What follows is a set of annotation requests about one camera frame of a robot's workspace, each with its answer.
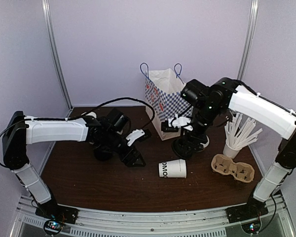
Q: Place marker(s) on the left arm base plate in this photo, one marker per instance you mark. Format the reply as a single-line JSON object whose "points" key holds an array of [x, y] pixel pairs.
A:
{"points": [[63, 214]]}

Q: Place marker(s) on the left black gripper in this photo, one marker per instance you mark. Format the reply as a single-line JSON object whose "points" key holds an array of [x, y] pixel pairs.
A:
{"points": [[124, 158]]}

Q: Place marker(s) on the bundle of white wrapped straws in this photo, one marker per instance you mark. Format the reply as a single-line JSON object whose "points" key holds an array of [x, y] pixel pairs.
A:
{"points": [[237, 136]]}

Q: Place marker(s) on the white ceramic bowl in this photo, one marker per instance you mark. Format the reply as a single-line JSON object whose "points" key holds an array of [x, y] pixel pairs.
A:
{"points": [[206, 142]]}

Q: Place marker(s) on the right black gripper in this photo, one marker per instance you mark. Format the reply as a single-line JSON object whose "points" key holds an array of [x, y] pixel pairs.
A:
{"points": [[190, 137]]}

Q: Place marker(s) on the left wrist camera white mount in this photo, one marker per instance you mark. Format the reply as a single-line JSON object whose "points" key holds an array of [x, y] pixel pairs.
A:
{"points": [[138, 135]]}

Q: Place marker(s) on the stack of white paper cups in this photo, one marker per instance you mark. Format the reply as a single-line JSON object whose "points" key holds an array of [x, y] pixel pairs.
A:
{"points": [[90, 114]]}

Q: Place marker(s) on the white paper coffee cup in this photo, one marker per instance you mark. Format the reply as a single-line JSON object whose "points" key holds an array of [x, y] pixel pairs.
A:
{"points": [[172, 169]]}

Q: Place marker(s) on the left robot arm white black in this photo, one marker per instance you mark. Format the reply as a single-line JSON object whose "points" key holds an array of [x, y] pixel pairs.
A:
{"points": [[104, 133]]}

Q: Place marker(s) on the aluminium front rail frame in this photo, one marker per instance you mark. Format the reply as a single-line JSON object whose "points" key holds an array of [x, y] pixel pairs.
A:
{"points": [[212, 222]]}

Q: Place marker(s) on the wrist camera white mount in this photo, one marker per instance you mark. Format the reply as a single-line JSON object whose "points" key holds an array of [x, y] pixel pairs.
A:
{"points": [[138, 135], [176, 123]]}

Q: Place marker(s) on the brown cardboard cup carrier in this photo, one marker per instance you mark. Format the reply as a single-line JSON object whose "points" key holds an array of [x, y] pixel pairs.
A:
{"points": [[240, 171]]}

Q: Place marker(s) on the right aluminium corner post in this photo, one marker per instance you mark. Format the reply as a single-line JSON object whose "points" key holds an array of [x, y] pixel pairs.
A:
{"points": [[251, 27]]}

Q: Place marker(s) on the stack of black cup lids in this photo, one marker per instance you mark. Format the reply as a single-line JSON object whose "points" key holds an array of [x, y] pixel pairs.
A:
{"points": [[102, 154]]}

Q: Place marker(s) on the checkered paper takeout bag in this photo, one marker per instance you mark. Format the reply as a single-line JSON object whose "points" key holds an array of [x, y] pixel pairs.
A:
{"points": [[163, 92]]}

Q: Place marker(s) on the white cup holding straws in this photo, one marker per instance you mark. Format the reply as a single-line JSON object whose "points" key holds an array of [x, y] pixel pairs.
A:
{"points": [[230, 152]]}

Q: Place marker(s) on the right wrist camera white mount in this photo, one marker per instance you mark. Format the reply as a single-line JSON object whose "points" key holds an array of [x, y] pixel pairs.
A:
{"points": [[176, 123]]}

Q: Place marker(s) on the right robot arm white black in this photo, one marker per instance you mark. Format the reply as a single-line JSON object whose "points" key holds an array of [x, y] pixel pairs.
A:
{"points": [[235, 95]]}

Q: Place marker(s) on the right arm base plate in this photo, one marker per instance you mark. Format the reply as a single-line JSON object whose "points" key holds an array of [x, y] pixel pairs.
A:
{"points": [[244, 212]]}

